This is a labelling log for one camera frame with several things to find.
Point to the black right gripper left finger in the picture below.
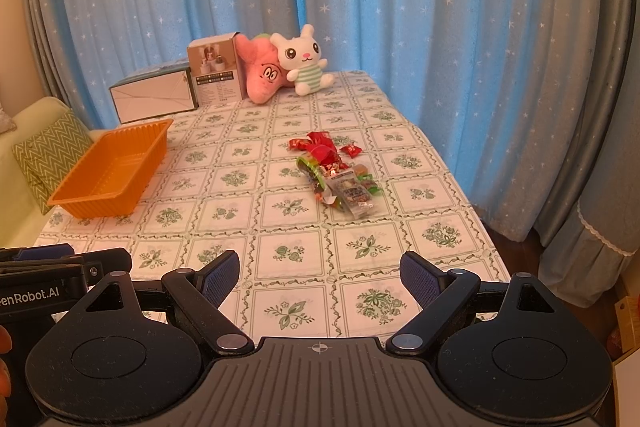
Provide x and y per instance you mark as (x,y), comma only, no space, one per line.
(195,300)

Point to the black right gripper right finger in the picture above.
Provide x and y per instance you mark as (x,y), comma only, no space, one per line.
(444,298)

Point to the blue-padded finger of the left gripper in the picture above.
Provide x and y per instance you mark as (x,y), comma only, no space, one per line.
(43,252)

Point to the clear printed snack packet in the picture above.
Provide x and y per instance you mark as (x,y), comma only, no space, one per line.
(351,193)

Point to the green candy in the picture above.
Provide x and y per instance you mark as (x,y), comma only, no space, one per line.
(311,168)

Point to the small red candy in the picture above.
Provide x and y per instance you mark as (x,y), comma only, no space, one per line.
(351,149)

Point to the large red snack packet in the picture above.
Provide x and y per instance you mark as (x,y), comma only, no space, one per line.
(319,145)

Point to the person's left hand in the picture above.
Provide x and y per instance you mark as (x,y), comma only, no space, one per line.
(5,379)

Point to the light green sofa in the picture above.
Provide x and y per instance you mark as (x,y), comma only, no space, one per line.
(21,218)

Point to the orange plastic tray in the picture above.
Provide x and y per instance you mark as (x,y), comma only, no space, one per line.
(110,179)

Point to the green chevron cushion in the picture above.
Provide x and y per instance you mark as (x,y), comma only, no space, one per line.
(47,157)

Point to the grey lace curtain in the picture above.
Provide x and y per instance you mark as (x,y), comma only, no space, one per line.
(589,225)

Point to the green floral tablecloth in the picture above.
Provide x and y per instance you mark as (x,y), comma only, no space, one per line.
(229,182)

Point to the white flat cardboard box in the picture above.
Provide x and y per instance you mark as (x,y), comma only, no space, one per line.
(156,91)

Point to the tall humidifier product box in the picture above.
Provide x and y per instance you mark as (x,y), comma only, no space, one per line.
(216,70)

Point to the pink star plush toy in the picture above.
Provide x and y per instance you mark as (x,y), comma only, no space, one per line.
(264,76)

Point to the white bunny plush toy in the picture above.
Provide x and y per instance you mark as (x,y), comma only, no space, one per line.
(302,59)

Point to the blue star curtain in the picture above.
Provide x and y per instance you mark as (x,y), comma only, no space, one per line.
(514,94)

